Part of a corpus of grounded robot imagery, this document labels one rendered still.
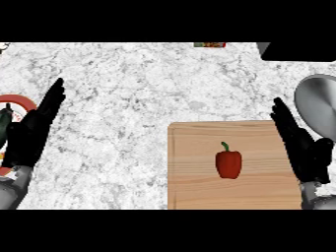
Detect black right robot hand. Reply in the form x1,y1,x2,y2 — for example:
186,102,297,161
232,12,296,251
269,96,334,185

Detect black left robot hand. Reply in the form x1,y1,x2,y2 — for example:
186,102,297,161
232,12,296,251
0,77,66,169

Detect silver pan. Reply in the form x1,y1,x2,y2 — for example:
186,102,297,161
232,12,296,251
293,74,336,146

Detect red bell pepper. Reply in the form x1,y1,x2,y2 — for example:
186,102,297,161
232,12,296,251
213,141,243,180

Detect wooden cutting board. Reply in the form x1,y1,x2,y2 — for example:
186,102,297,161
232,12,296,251
166,120,303,211

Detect red rimmed white plate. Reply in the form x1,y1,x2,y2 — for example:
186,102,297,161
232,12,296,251
0,94,38,177

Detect black appliance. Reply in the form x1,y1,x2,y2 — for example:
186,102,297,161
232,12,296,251
254,41,336,63

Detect red and green box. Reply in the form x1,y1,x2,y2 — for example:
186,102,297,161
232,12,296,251
192,41,226,48

